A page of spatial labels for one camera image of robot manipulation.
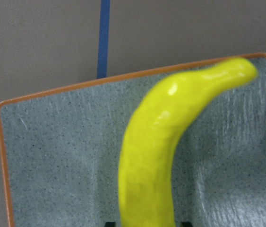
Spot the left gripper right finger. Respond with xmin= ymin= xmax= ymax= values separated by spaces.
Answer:
xmin=181 ymin=221 xmax=192 ymax=227

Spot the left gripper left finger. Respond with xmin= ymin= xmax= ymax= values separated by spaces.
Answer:
xmin=105 ymin=222 xmax=116 ymax=227

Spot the grey square plate orange rim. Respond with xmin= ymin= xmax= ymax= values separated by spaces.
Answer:
xmin=0 ymin=53 xmax=266 ymax=227

